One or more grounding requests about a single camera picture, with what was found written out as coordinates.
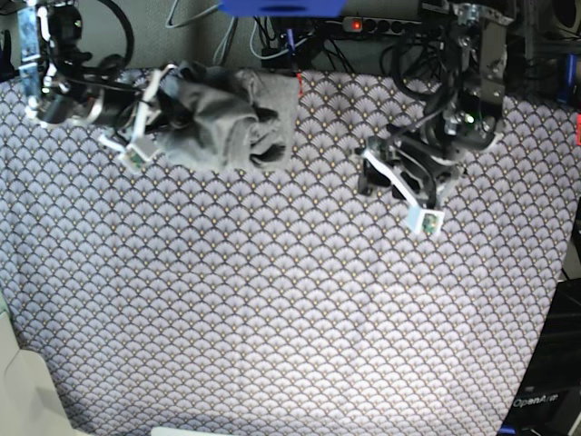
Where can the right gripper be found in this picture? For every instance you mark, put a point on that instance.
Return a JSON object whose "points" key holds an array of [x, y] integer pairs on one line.
{"points": [[118, 106]]}

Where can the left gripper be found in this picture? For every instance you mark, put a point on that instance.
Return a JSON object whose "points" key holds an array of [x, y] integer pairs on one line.
{"points": [[423, 169]]}

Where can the light grey T-shirt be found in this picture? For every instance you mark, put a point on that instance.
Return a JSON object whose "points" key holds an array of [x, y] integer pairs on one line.
{"points": [[222, 119]]}

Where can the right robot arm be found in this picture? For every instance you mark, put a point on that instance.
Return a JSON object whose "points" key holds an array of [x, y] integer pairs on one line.
{"points": [[60, 86]]}

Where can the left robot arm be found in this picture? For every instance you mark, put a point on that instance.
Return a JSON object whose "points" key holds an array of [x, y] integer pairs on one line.
{"points": [[455, 65]]}

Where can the fan-patterned table cloth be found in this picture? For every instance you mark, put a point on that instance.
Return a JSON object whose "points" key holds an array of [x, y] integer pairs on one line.
{"points": [[285, 302]]}

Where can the black OpenArm box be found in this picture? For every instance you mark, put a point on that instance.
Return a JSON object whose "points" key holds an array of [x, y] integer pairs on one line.
{"points": [[548, 399]]}

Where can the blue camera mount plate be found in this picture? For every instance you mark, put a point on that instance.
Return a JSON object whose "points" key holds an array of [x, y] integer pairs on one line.
{"points": [[283, 8]]}

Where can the black power strip red switch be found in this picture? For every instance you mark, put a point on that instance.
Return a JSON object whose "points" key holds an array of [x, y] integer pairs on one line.
{"points": [[376, 26]]}

